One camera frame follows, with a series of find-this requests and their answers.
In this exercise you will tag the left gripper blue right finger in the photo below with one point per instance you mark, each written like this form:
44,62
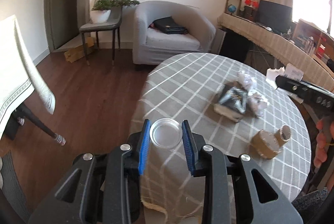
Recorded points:
189,146

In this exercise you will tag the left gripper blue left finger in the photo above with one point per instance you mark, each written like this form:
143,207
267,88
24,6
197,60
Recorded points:
143,146

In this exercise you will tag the clear round plastic lid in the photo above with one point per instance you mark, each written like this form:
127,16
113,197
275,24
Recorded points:
166,133

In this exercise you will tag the small cardboard tube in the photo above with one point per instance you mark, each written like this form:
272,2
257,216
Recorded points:
283,135

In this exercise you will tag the black snack wrapper box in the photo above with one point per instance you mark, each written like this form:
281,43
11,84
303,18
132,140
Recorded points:
231,102

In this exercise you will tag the white paper ball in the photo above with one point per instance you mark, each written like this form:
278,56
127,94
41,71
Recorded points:
246,81

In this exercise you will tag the person's right hand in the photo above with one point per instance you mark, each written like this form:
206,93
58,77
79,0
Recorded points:
321,145

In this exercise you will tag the beige cloth covered sideboard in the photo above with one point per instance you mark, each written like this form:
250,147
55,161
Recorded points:
282,49

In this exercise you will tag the grey checked round tablecloth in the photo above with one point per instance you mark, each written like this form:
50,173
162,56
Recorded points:
184,87

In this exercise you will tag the black monitor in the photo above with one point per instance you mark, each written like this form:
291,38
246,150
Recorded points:
276,16

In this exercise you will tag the grey armchair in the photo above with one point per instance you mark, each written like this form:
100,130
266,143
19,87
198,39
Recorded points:
151,46

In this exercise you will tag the black bag on armchair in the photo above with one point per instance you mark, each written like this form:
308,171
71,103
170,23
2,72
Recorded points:
167,25

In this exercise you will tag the black table leg with sock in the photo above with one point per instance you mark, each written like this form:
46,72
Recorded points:
27,113

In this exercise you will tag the framed picture with globe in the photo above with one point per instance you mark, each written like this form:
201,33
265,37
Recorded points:
232,7

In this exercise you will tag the potted green plant white pot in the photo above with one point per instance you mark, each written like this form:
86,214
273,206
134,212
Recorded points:
101,9

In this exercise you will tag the grey dining chair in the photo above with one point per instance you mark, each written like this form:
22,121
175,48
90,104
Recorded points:
113,24

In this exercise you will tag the white patterned tablecloth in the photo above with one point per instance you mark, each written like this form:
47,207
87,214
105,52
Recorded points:
19,76

